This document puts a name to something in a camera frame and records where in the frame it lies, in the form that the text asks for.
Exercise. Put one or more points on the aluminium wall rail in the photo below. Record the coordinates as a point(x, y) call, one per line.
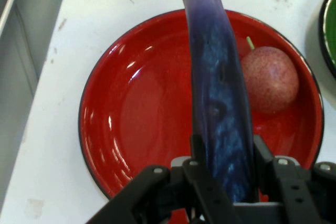
point(8, 1)

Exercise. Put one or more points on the red round plate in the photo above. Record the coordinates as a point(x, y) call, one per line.
point(147, 103)

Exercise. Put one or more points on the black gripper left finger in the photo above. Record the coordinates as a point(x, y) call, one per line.
point(162, 197)

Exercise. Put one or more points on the dark green round plate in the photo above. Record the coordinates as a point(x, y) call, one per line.
point(329, 24)

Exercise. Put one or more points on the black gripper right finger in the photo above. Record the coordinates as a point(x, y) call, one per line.
point(299, 195)

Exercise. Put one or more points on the pink round toy fruit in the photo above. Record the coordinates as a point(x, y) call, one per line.
point(273, 82)

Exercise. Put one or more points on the purple toy eggplant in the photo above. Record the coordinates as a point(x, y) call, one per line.
point(218, 77)

